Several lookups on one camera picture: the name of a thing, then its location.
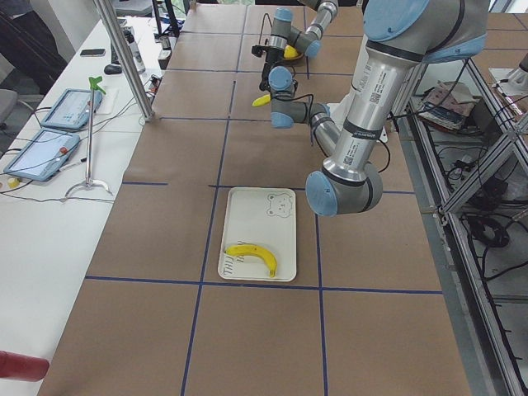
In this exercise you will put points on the white bear tray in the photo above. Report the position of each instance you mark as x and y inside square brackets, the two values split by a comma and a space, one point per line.
[264, 217]

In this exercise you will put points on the far teach pendant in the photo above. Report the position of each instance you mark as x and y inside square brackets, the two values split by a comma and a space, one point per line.
[70, 112]

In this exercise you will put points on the grey water bottle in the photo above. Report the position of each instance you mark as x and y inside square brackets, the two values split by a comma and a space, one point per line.
[136, 55]

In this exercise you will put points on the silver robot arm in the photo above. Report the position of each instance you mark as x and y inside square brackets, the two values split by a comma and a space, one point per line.
[306, 42]
[399, 36]

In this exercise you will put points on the near teach pendant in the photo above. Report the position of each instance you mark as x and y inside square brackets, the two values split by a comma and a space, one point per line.
[44, 155]

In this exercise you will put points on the black smartphone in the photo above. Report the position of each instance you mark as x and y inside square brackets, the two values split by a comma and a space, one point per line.
[99, 52]

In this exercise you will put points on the yellow lemon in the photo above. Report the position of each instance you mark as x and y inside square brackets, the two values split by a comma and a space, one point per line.
[290, 49]

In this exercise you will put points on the brown wicker basket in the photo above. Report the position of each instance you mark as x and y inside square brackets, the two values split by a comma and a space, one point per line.
[294, 57]

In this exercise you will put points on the teach pendant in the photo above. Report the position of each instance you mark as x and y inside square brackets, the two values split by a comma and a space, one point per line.
[44, 155]
[70, 112]

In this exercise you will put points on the yellow banana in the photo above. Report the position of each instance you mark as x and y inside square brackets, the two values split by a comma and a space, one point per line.
[262, 100]
[253, 250]

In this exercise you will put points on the aluminium frame post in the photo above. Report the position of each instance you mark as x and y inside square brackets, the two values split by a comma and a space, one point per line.
[122, 49]

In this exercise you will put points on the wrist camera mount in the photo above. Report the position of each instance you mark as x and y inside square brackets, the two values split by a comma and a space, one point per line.
[258, 50]

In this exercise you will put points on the red cylinder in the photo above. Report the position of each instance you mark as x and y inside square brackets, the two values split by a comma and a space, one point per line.
[22, 367]

